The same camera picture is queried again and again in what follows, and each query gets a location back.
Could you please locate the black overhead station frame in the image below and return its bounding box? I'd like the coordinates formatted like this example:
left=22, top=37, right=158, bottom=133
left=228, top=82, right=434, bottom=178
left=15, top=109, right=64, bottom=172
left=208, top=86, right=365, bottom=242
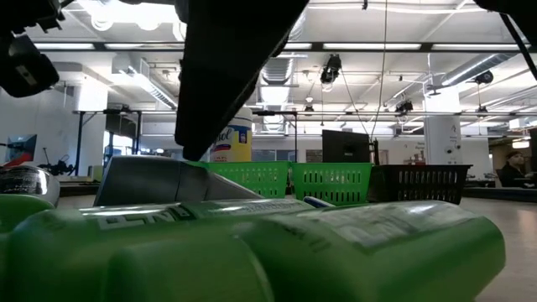
left=73, top=107, right=144, bottom=177
left=253, top=110, right=300, bottom=164

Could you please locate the thin hanging cable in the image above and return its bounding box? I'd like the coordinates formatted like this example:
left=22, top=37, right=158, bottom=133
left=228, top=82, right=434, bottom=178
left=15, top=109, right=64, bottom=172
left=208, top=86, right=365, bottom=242
left=370, top=0, right=389, bottom=142

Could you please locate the black monitor panel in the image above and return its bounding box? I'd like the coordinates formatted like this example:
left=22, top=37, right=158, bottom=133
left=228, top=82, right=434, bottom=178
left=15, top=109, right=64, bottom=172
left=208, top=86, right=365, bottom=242
left=321, top=129, right=371, bottom=164

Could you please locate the black plastic basket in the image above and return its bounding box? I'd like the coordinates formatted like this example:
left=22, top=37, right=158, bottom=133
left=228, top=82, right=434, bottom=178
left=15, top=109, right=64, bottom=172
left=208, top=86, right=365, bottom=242
left=368, top=164, right=474, bottom=206

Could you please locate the white pillar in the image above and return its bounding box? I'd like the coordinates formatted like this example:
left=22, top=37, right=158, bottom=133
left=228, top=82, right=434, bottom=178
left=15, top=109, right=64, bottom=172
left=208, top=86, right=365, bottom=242
left=423, top=86, right=463, bottom=165

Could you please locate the dark blue razor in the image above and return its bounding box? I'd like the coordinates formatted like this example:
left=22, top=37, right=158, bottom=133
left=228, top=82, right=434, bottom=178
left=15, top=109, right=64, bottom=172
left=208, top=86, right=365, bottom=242
left=302, top=195, right=336, bottom=209

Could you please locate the green travel shampoo bottle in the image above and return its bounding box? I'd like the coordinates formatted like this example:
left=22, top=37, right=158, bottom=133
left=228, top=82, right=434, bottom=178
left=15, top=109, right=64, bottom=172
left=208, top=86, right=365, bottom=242
left=107, top=200, right=508, bottom=302
left=0, top=193, right=56, bottom=237
left=0, top=197, right=315, bottom=302

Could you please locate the person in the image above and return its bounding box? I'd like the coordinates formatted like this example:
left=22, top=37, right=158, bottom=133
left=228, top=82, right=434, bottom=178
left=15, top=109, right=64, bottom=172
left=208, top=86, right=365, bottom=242
left=498, top=150, right=537, bottom=189

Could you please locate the green plastic basket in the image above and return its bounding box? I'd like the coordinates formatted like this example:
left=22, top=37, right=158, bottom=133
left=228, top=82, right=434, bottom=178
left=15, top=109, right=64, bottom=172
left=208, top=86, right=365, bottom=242
left=290, top=162, right=374, bottom=207
left=192, top=160, right=291, bottom=200

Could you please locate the blue red wall poster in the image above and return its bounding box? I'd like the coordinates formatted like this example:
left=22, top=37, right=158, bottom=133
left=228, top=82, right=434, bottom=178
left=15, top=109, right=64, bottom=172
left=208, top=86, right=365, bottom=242
left=3, top=133, right=39, bottom=169

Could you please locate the dark wrist camera cable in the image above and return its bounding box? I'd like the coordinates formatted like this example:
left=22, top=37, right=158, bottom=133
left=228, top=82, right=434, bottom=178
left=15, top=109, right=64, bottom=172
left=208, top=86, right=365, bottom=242
left=498, top=12, right=537, bottom=81

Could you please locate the black aluminium table frame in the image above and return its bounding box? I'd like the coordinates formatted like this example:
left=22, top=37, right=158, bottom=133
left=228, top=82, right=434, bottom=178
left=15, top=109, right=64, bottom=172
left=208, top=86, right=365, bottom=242
left=58, top=184, right=537, bottom=205

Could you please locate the yellow white wipes canister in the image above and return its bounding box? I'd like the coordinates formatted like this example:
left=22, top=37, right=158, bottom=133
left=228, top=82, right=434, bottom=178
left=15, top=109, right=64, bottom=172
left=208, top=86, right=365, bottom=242
left=209, top=107, right=254, bottom=164

